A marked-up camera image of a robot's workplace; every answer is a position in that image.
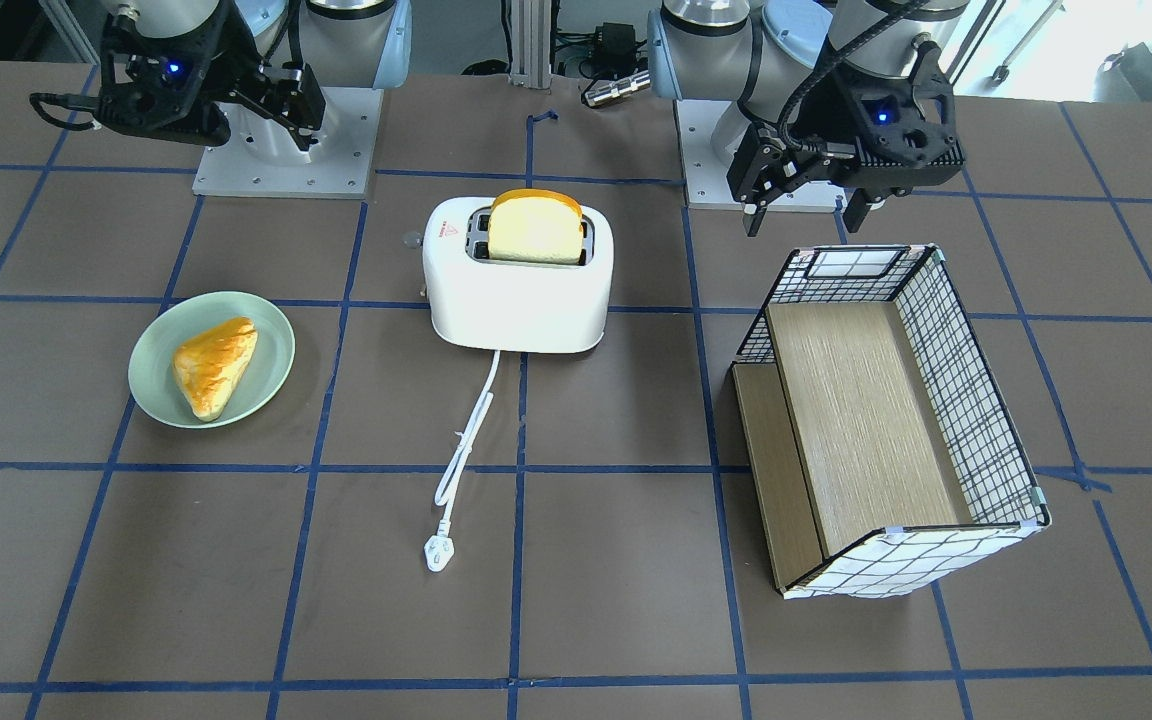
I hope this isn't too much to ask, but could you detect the silver metal cylinder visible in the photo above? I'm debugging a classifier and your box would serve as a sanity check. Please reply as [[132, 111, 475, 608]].
[[579, 70, 652, 109]]

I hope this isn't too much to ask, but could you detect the green plate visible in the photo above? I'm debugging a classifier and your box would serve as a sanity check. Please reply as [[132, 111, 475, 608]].
[[127, 291, 296, 429]]

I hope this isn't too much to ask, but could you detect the white toaster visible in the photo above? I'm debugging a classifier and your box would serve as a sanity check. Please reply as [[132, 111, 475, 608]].
[[422, 196, 614, 354]]

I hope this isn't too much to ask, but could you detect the white toaster power cable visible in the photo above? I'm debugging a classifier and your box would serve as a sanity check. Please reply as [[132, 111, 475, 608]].
[[423, 350, 503, 573]]

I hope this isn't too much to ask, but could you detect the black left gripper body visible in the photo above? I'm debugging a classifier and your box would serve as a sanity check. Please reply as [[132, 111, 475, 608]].
[[786, 45, 965, 194]]

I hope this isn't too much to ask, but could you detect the wire basket with wooden shelf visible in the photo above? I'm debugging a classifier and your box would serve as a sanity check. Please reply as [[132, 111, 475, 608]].
[[732, 245, 1052, 600]]

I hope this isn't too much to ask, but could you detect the toast slice in toaster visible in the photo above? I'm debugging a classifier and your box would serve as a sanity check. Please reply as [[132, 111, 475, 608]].
[[486, 188, 584, 265]]

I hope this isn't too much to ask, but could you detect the triangular golden pastry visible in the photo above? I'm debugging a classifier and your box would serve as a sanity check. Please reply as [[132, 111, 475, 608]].
[[172, 316, 259, 420]]

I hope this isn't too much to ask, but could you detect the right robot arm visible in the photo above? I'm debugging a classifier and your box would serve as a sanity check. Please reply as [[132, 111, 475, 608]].
[[91, 1, 411, 151]]

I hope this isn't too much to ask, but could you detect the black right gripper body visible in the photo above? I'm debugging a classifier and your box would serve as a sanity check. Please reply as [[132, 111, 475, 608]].
[[96, 20, 282, 147]]

